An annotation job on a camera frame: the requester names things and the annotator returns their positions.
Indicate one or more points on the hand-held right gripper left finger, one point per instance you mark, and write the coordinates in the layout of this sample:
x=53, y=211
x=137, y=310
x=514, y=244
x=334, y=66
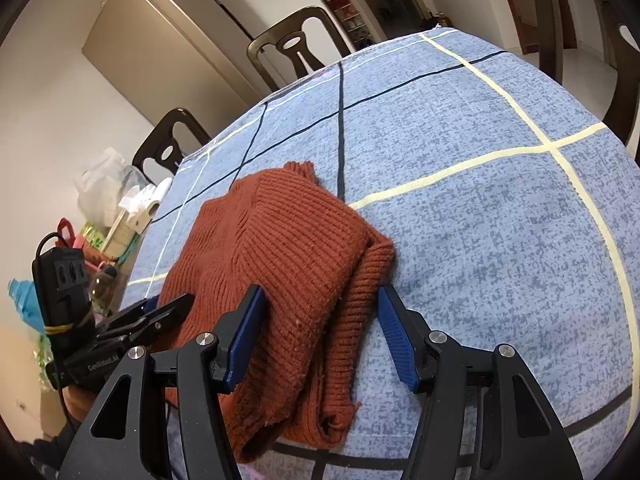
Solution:
x=245, y=340

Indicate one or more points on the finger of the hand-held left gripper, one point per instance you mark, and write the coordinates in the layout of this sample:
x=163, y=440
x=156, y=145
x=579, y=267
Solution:
x=160, y=322
x=132, y=312

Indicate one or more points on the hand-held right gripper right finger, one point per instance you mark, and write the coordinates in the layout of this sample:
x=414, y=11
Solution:
x=397, y=337

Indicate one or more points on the rust red knitted sweater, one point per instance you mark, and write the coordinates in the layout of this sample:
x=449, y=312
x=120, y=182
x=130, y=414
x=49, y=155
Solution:
x=280, y=240

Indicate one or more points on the blue plastic bag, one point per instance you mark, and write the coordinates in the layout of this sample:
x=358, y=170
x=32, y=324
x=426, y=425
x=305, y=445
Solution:
x=25, y=305

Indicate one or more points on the glass jar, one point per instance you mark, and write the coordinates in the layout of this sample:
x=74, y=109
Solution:
x=102, y=287

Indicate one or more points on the white paper roll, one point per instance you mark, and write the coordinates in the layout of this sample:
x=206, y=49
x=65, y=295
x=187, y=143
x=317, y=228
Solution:
x=150, y=210

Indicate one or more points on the clear plastic bag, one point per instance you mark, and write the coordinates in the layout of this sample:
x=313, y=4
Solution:
x=100, y=185

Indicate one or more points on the blue checked tablecloth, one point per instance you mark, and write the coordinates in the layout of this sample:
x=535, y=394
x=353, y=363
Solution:
x=475, y=240

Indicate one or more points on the dark wooden chair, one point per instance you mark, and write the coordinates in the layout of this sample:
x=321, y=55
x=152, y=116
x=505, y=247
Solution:
x=552, y=20
x=270, y=45
x=170, y=132

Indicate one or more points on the golden refrigerator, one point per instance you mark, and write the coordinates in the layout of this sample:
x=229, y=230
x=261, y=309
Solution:
x=165, y=35

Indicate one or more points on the storage shelf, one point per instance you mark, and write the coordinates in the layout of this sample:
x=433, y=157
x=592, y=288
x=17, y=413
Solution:
x=350, y=15

